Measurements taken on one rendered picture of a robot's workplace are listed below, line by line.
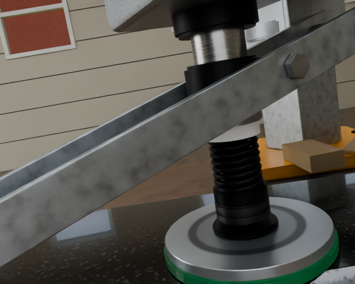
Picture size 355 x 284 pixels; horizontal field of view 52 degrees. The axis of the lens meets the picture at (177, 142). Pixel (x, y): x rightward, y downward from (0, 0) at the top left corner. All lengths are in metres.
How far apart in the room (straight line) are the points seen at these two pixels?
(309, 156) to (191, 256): 0.68
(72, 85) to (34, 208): 6.37
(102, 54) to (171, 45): 1.20
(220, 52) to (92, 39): 6.27
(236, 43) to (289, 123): 0.91
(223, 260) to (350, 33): 0.31
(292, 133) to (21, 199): 1.09
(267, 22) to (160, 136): 0.96
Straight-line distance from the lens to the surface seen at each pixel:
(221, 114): 0.38
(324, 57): 0.47
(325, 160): 1.08
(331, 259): 0.45
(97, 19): 6.69
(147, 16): 0.42
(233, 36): 0.43
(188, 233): 0.50
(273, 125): 1.37
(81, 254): 0.58
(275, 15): 1.26
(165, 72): 6.57
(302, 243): 0.44
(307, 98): 1.29
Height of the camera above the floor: 1.10
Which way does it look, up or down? 10 degrees down
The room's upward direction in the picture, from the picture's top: 10 degrees counter-clockwise
